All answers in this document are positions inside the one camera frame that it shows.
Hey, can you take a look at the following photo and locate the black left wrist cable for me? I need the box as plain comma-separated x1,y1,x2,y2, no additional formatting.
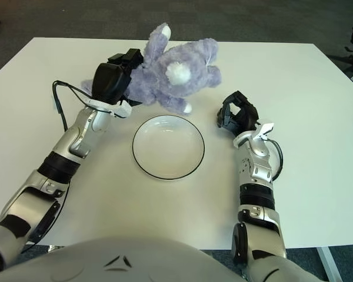
52,80,112,132

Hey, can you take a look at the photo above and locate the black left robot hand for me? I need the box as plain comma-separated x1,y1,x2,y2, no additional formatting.
91,48,145,108

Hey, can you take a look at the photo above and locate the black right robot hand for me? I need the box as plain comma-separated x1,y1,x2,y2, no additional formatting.
216,90,259,136

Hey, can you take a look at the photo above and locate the purple plush bunny doll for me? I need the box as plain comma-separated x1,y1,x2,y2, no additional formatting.
81,22,223,115

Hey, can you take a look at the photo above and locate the white plate with black rim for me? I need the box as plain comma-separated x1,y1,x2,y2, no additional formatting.
132,115,206,181

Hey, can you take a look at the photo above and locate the white table leg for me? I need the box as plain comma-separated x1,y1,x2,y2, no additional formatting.
316,247,344,282

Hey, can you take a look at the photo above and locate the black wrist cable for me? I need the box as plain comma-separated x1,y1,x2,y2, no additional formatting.
266,139,284,182
52,80,112,132

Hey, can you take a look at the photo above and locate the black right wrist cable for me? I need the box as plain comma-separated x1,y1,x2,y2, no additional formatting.
266,139,284,182

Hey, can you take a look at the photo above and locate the silver robot torso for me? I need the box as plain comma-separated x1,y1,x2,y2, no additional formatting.
0,236,248,282

